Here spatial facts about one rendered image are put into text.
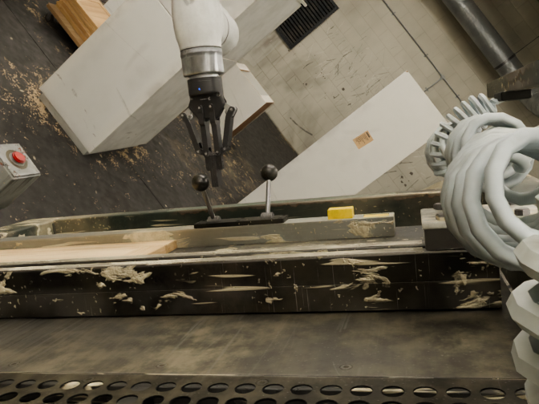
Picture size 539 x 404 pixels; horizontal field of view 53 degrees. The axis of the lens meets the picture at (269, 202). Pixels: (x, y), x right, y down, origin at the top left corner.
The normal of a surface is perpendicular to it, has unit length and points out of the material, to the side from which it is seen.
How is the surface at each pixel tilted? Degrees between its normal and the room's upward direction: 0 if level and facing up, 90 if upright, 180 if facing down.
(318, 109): 90
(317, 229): 90
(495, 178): 69
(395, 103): 90
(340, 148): 90
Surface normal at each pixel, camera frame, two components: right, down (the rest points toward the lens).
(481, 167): -0.11, -0.29
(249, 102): -0.22, 0.18
